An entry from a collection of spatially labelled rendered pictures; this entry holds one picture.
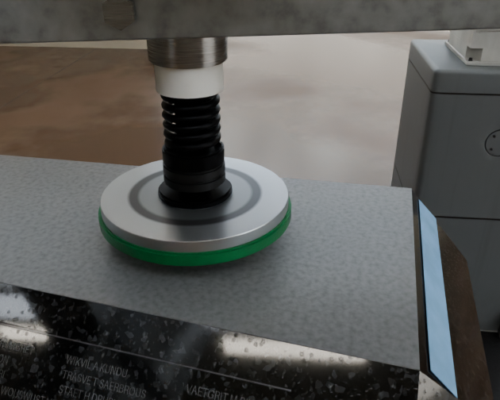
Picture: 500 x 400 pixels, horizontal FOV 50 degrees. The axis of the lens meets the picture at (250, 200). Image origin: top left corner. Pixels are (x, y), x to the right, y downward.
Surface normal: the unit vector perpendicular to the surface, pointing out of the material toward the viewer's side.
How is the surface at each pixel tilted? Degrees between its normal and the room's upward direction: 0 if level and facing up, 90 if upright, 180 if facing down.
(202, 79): 90
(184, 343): 45
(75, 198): 0
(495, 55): 90
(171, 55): 90
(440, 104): 90
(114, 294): 0
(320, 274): 0
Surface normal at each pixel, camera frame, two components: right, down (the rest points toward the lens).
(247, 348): -0.21, -0.31
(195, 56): 0.30, 0.44
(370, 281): 0.00, -0.88
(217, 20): 0.01, 0.47
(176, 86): -0.28, 0.45
